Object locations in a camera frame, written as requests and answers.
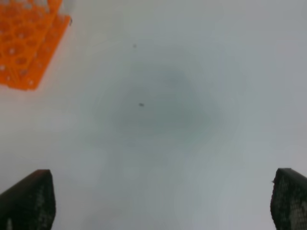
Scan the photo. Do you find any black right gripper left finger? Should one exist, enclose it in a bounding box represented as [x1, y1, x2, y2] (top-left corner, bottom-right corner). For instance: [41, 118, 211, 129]
[0, 169, 56, 230]

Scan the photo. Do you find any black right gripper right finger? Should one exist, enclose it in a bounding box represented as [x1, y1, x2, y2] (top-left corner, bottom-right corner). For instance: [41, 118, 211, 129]
[270, 168, 307, 230]

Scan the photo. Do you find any orange test tube rack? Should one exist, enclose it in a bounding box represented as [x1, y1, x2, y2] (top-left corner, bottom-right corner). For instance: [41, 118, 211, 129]
[0, 0, 72, 90]

